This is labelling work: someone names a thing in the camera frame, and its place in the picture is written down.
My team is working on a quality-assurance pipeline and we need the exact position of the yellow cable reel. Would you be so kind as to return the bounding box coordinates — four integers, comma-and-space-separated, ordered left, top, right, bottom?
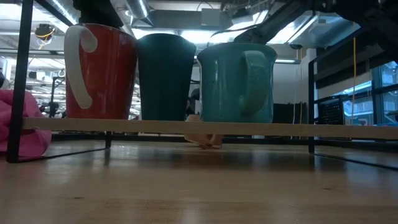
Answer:
34, 23, 57, 42

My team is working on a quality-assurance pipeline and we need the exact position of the teal ceramic mug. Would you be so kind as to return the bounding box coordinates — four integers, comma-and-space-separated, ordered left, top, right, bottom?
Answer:
197, 42, 278, 123

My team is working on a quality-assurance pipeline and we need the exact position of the dark green handleless cup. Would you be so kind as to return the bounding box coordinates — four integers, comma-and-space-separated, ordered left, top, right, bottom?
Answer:
136, 33, 197, 121

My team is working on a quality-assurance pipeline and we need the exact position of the yellow hanging cable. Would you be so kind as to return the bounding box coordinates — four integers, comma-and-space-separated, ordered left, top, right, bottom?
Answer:
351, 37, 357, 125

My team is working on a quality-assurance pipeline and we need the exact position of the grey ceiling box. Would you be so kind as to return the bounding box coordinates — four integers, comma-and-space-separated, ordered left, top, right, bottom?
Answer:
200, 8, 222, 27

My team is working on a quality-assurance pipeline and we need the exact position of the round silver ceiling duct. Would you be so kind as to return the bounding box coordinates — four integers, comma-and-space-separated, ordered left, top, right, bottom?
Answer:
124, 0, 154, 27

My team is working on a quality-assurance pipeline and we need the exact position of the black aluminium table frame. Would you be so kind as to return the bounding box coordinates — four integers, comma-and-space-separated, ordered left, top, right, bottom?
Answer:
51, 133, 398, 153

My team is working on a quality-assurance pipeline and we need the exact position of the pink cloth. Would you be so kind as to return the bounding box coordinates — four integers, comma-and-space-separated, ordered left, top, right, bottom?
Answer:
0, 89, 52, 158

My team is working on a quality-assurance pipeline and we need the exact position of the black cabinet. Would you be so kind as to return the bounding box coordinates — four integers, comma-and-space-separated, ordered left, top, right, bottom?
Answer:
272, 102, 308, 124

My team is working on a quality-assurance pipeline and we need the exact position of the red mug with white handle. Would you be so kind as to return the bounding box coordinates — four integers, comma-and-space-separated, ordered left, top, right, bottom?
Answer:
64, 23, 138, 120

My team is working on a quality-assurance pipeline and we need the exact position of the black perforated crate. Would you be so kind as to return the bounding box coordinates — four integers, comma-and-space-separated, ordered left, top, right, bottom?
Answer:
317, 95, 345, 126

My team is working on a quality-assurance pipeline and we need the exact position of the rectangular silver ceiling duct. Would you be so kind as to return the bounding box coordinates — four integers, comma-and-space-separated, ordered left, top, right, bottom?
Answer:
267, 12, 363, 49

